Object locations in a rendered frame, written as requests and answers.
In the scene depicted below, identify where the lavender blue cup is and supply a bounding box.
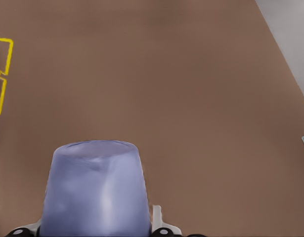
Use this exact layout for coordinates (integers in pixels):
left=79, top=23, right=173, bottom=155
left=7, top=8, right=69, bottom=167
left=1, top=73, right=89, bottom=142
left=39, top=140, right=152, bottom=237

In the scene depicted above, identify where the yellow wire cup holder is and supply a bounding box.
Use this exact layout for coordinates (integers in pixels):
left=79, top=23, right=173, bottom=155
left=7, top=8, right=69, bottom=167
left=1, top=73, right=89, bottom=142
left=0, top=37, right=14, bottom=119

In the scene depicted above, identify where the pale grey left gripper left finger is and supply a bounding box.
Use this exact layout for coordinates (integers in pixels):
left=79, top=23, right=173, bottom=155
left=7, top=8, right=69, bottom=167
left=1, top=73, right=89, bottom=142
left=5, top=218, right=43, bottom=237

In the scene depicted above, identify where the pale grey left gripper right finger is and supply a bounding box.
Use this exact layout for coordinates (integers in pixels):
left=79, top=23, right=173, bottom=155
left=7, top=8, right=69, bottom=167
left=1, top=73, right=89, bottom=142
left=149, top=204, right=182, bottom=237

